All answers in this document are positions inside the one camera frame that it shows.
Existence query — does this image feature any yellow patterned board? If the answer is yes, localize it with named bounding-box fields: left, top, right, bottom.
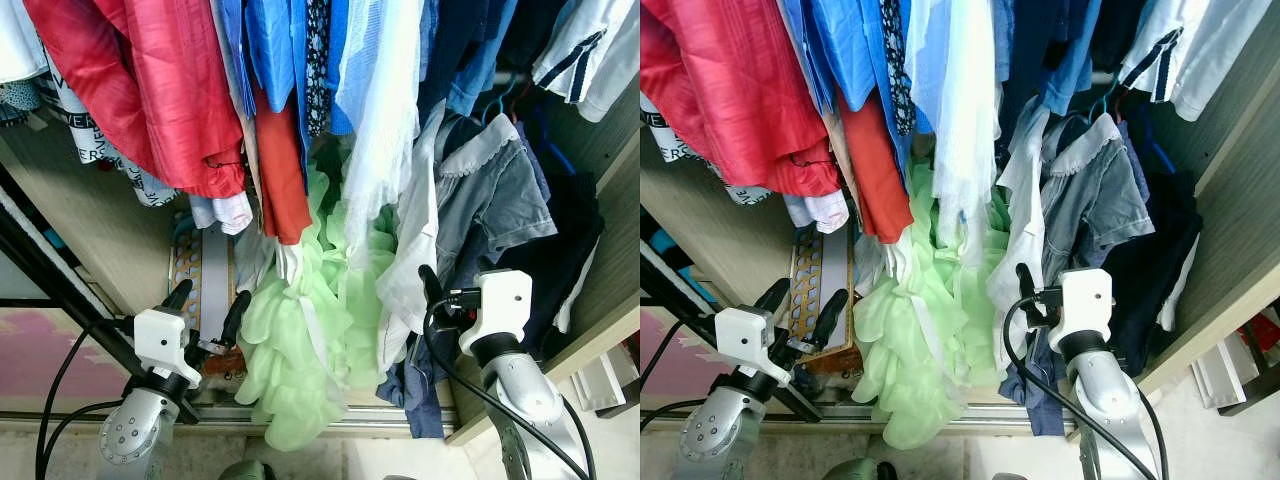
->
left=168, top=215, right=246, bottom=376
left=788, top=225, right=866, bottom=376

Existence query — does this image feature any white long blouse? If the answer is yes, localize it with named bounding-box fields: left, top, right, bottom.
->
left=375, top=100, right=446, bottom=376
left=985, top=100, right=1051, bottom=371

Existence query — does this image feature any light green ruffled dress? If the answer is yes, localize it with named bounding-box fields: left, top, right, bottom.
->
left=852, top=165, right=1011, bottom=451
left=233, top=165, right=403, bottom=453

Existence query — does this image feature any wooden wardrobe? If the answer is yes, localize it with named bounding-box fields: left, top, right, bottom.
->
left=0, top=60, right=641, bottom=446
left=640, top=60, right=1280, bottom=446

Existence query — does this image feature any blue denim garment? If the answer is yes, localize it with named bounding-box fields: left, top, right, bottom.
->
left=1000, top=330, right=1069, bottom=438
left=378, top=345, right=451, bottom=439

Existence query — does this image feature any black framed sliding door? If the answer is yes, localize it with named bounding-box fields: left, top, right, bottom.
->
left=0, top=165, right=201, bottom=426
left=640, top=235, right=823, bottom=423

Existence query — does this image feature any pink striped garment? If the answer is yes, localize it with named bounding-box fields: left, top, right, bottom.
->
left=188, top=190, right=256, bottom=237
left=782, top=190, right=851, bottom=236

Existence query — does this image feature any grey short-sleeved shirt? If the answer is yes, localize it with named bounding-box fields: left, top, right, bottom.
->
left=435, top=112, right=559, bottom=291
left=1040, top=112, right=1156, bottom=291

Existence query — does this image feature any grey robot left leg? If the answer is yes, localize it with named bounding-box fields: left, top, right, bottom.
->
left=218, top=459, right=277, bottom=480
left=820, top=457, right=898, bottom=480

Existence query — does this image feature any dark navy hanging garment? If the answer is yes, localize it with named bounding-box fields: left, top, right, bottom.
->
left=495, top=170, right=607, bottom=356
left=1100, top=170, right=1204, bottom=376

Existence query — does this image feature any metal sliding door track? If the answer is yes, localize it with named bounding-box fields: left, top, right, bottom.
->
left=0, top=398, right=456, bottom=438

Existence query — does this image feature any orange-red hanging garment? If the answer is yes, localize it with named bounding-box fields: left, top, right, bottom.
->
left=838, top=90, right=916, bottom=246
left=252, top=85, right=314, bottom=247

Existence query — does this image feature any white sheer hanging garment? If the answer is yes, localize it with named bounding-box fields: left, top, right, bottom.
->
left=340, top=0, right=429, bottom=271
left=935, top=0, right=1003, bottom=271

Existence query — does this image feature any white folded stand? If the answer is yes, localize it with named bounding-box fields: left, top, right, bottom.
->
left=1190, top=330, right=1273, bottom=411
left=570, top=340, right=641, bottom=413

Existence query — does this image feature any white printed t-shirt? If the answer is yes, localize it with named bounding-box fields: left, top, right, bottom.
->
left=40, top=40, right=181, bottom=208
left=640, top=95, right=771, bottom=206

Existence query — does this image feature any red hanging shirt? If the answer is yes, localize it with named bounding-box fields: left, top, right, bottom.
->
left=640, top=0, right=846, bottom=199
left=22, top=0, right=249, bottom=199

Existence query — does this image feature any medium blue hanging shirt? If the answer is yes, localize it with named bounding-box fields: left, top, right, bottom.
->
left=1040, top=0, right=1103, bottom=116
left=445, top=0, right=521, bottom=116

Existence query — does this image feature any light blue hanging shirt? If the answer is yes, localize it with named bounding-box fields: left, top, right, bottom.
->
left=330, top=0, right=401, bottom=136
left=905, top=0, right=951, bottom=126

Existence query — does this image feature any navy dotted hanging garment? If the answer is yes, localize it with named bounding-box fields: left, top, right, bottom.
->
left=303, top=0, right=333, bottom=138
left=885, top=0, right=917, bottom=136

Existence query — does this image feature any bright blue hanging shirt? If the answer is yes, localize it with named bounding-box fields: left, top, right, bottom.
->
left=780, top=0, right=901, bottom=151
left=215, top=0, right=311, bottom=151

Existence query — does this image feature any white shirt navy stripe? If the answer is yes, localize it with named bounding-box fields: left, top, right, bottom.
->
left=530, top=0, right=641, bottom=124
left=1118, top=0, right=1276, bottom=123

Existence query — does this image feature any plain white hanging garment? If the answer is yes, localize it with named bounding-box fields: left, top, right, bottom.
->
left=0, top=0, right=51, bottom=86

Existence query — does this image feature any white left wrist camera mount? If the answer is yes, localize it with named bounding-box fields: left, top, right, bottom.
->
left=718, top=306, right=792, bottom=386
left=133, top=308, right=203, bottom=379

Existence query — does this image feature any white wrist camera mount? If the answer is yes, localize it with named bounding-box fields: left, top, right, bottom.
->
left=718, top=306, right=792, bottom=386
left=460, top=269, right=534, bottom=358
left=133, top=308, right=203, bottom=379
left=1045, top=268, right=1114, bottom=351

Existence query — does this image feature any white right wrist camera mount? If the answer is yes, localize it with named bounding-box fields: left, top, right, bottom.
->
left=1045, top=268, right=1114, bottom=351
left=460, top=269, right=534, bottom=358

